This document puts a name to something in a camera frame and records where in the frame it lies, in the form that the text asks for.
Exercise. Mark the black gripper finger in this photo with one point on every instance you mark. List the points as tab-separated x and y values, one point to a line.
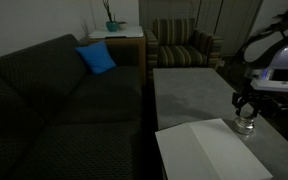
256	108
239	101

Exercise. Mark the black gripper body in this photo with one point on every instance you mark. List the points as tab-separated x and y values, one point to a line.
260	97

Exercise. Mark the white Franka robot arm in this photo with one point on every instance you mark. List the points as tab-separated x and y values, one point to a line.
264	53

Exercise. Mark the glass candle jar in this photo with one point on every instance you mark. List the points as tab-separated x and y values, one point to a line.
244	130

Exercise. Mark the white hardcover book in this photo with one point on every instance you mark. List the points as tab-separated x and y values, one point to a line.
210	153

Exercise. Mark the striped armchair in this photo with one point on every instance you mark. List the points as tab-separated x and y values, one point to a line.
180	53

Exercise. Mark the wooden side table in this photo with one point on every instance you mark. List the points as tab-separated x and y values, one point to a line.
127	50

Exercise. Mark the white flat board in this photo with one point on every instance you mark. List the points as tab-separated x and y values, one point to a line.
120	33

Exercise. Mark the small white plant pot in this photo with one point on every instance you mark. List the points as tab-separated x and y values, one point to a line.
122	26

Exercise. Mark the teal pot with plant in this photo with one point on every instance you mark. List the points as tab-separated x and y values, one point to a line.
112	26

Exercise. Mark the blue throw cushion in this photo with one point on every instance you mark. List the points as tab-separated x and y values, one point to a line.
97	58

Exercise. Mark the dark grey fabric sofa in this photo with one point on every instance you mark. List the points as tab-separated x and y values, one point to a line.
67	106

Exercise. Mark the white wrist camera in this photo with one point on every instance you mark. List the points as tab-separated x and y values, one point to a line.
274	86

